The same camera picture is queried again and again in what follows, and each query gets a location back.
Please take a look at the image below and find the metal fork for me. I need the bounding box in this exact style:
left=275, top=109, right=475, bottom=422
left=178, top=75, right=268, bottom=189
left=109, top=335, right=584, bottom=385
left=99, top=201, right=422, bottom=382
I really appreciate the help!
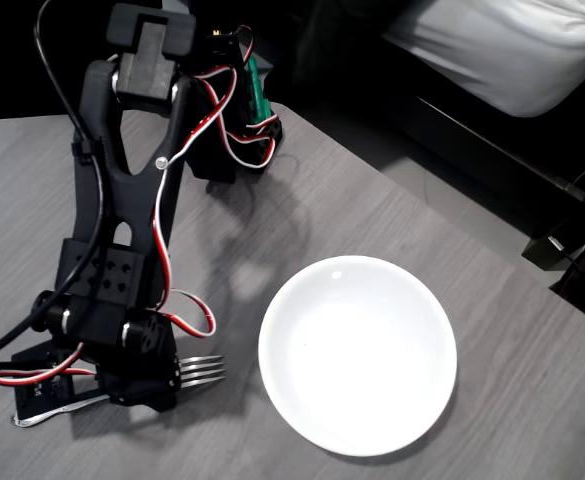
left=11, top=355, right=228, bottom=429

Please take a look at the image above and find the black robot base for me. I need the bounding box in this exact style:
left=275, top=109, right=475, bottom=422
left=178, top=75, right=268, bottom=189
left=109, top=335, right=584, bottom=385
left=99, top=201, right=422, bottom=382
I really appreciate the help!
left=185, top=102, right=285, bottom=185

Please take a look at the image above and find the white round plate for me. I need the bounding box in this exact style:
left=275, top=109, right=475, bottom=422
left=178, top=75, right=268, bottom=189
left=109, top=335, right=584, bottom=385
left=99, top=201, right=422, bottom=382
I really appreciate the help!
left=257, top=254, right=459, bottom=458

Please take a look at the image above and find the green circuit board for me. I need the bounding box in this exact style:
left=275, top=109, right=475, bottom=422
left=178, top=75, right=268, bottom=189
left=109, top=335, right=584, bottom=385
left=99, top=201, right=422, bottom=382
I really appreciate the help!
left=241, top=54, right=274, bottom=127

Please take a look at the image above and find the white bed mattress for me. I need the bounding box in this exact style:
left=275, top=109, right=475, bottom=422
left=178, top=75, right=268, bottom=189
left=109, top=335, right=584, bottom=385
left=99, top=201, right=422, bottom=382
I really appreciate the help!
left=381, top=0, right=585, bottom=119

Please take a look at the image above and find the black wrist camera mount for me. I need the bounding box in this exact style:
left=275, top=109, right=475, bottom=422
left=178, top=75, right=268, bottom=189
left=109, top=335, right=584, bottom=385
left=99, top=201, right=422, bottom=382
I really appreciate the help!
left=10, top=341, right=101, bottom=420

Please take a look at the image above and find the red white gripper servo cable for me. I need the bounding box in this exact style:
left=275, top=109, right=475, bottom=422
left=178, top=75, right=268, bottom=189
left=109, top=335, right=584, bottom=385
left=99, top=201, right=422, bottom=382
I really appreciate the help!
left=0, top=342, right=97, bottom=387

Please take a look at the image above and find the red white forearm servo cable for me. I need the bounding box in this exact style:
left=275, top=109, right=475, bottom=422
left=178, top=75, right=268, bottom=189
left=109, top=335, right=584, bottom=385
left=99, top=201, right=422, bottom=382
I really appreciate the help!
left=150, top=64, right=219, bottom=340

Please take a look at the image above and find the black camera cable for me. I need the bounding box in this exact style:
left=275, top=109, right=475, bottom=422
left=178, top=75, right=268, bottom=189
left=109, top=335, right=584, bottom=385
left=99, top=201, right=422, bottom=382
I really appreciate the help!
left=0, top=0, right=109, bottom=372

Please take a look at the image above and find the red white base servo cable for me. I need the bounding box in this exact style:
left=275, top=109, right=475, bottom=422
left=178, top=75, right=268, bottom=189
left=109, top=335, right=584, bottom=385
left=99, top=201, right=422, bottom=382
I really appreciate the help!
left=191, top=24, right=279, bottom=170

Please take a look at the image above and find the dark wooden bed frame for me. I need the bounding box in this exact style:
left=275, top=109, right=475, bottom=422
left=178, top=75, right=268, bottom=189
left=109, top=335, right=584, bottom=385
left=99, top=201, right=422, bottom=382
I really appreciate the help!
left=271, top=29, right=585, bottom=239

